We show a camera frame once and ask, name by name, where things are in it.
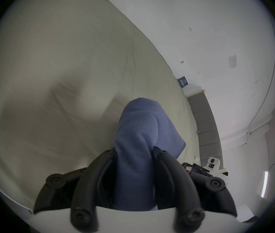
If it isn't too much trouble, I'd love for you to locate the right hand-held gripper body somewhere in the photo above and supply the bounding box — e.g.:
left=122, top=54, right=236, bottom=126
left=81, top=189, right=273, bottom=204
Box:
left=202, top=156, right=230, bottom=186

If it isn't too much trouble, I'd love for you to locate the small blue card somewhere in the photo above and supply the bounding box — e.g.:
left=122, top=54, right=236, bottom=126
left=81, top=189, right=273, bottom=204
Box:
left=177, top=76, right=189, bottom=89

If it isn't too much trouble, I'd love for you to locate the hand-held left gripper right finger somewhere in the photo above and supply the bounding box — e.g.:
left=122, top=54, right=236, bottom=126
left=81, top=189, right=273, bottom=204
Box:
left=150, top=146, right=238, bottom=232

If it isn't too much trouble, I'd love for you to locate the blue garment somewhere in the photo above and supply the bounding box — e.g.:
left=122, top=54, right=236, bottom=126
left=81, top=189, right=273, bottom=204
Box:
left=112, top=97, right=186, bottom=212

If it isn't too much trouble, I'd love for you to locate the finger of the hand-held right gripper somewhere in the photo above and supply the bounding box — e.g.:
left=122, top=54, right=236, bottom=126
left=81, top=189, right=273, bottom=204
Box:
left=182, top=162, right=214, bottom=178

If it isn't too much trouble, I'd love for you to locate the grey padded headboard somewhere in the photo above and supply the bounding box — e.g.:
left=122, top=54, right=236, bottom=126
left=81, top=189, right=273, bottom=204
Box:
left=187, top=90, right=223, bottom=169

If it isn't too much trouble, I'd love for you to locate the bed with beige sheet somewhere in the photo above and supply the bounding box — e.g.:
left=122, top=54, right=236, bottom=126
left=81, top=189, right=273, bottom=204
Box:
left=0, top=0, right=201, bottom=213

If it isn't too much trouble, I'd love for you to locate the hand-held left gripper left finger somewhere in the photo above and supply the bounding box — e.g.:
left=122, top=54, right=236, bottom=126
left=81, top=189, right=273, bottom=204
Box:
left=33, top=148, right=118, bottom=233

